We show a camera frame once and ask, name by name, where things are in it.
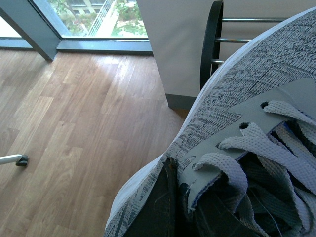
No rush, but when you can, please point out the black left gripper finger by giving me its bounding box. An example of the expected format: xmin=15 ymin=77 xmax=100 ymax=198
xmin=124 ymin=158 xmax=177 ymax=237

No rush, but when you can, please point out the grey knit sneaker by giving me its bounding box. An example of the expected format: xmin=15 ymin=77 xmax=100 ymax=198
xmin=104 ymin=8 xmax=316 ymax=237

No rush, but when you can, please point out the black metal shoe rack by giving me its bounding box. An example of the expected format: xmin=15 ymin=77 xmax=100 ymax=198
xmin=199 ymin=0 xmax=286 ymax=89

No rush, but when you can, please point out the white chair with castors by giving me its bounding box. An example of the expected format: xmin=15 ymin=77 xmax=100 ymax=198
xmin=0 ymin=154 xmax=28 ymax=166

